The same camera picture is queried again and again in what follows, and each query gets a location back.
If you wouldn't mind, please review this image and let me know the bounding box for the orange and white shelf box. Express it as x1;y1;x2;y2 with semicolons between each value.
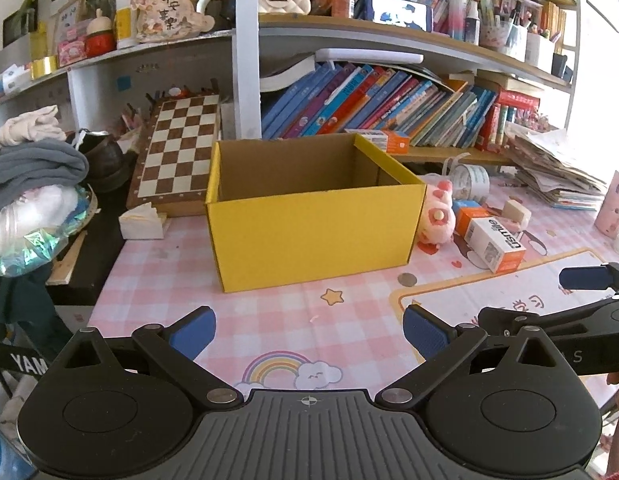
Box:
383;131;411;154

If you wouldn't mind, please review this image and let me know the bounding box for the white eraser block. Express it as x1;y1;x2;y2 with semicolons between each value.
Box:
502;199;533;231

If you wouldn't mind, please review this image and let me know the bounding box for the small orange box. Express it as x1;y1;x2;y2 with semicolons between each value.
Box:
452;200;495;236

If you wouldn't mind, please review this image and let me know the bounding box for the red and white doll jar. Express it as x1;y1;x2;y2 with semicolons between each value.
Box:
84;9;115;58

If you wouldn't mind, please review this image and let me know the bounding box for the small pink box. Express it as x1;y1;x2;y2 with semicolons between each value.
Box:
57;40;88;68

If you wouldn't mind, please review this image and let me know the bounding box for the dark picture frame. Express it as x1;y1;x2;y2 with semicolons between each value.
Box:
2;0;40;48

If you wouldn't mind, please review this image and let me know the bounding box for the pen holder with pens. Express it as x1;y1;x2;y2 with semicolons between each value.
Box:
482;7;527;61

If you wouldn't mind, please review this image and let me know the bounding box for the white and wood bookshelf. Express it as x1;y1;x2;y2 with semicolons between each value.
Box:
0;0;590;166

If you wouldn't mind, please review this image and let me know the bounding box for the yellow cardboard box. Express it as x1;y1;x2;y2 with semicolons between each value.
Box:
204;132;429;294

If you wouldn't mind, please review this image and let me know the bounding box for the yellow and white bottle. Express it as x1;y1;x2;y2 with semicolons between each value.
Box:
114;0;139;51

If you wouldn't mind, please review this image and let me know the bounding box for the stack of loose papers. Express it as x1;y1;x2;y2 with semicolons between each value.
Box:
504;122;610;211

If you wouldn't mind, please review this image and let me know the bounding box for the white and blue tissue pack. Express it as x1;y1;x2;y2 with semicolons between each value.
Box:
0;65;33;96

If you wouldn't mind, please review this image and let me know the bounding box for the folded beige cloth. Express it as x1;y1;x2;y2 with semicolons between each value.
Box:
0;105;68;151

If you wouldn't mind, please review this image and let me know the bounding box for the small white bottle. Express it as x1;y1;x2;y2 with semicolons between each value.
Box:
464;0;481;45

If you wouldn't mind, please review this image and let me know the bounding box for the thick white book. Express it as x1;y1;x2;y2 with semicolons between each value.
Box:
260;55;317;93

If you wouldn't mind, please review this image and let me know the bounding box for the clear tape roll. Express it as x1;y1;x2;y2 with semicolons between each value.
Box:
448;162;490;201

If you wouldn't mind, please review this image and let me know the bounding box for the pink plush pig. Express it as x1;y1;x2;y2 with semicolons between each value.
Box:
414;174;457;256

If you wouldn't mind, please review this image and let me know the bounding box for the row of leaning books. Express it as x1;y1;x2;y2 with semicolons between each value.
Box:
262;62;540;153

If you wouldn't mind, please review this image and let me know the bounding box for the wooden chessboard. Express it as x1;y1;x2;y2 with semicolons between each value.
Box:
126;94;223;218

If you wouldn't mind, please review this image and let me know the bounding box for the black printed strap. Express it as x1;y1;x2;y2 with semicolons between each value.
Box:
0;340;55;376

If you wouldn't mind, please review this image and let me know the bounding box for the blue plastic bottle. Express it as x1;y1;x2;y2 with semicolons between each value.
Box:
0;420;35;480

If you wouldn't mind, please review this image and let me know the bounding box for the dark green cloth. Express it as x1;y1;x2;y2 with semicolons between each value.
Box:
0;260;75;356

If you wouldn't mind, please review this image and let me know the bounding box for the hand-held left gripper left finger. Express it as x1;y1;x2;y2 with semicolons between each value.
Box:
54;305;245;409

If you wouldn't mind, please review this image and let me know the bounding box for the pink checkered desk mat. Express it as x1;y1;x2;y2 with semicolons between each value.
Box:
87;170;619;411

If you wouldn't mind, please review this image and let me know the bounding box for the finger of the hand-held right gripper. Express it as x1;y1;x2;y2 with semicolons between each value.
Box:
559;259;619;292
477;297;619;337

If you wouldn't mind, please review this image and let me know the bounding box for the folded grey cloth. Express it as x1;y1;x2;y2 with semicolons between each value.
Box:
0;139;90;216

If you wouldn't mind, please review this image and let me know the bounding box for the lit phone screen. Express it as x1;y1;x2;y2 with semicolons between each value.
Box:
370;0;434;32

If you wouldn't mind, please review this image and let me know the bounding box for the pink carton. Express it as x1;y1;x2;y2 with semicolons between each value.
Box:
594;170;619;238

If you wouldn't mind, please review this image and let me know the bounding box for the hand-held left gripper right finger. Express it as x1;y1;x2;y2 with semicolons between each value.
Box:
375;304;586;409

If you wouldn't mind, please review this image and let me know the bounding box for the flat white board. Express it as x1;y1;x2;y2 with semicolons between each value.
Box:
314;47;425;66

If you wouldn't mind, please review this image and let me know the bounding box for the white square container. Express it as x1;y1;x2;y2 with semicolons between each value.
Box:
527;30;557;73

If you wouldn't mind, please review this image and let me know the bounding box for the white and orange carton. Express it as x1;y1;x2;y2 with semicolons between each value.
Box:
462;217;527;275

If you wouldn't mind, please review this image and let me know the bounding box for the pink rabbit ornament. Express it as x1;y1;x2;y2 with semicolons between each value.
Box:
132;0;218;43

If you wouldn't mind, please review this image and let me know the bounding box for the pink and blue spray bottle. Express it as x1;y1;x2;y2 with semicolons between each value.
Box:
447;0;467;40

